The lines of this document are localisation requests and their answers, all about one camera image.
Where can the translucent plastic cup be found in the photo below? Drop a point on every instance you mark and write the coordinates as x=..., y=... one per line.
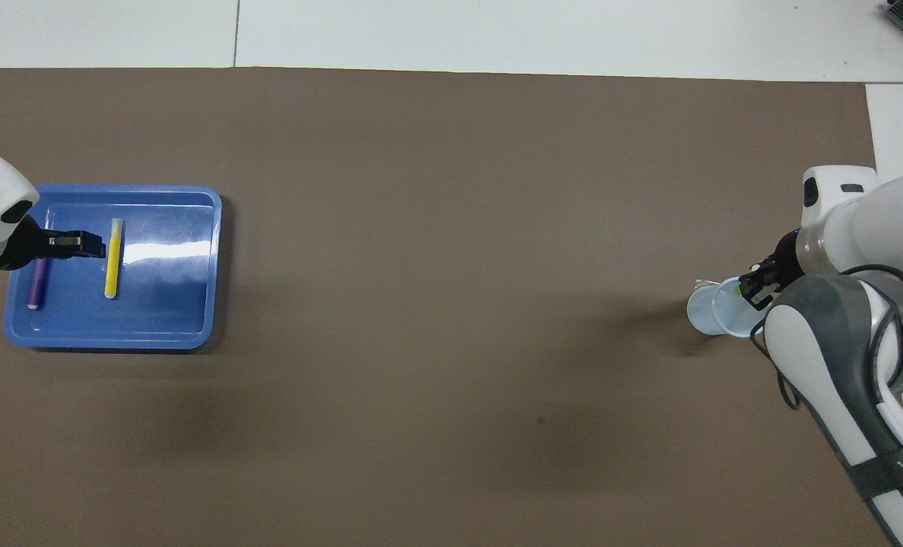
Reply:
x=702, y=311

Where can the brown table mat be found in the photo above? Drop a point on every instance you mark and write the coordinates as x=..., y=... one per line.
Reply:
x=451, y=228

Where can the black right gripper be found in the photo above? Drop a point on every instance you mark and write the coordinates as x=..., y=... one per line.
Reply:
x=787, y=262

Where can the small clear tape piece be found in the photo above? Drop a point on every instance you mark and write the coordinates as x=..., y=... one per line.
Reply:
x=701, y=283

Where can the yellow marker pen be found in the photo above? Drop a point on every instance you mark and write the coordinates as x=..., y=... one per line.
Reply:
x=114, y=266

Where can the purple marker pen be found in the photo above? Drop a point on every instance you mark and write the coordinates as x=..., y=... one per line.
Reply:
x=37, y=285

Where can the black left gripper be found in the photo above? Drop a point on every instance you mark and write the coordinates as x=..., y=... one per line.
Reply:
x=30, y=247

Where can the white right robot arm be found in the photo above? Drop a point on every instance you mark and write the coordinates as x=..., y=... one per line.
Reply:
x=877, y=220

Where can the blue plastic tray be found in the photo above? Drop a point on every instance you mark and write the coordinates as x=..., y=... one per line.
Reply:
x=170, y=304

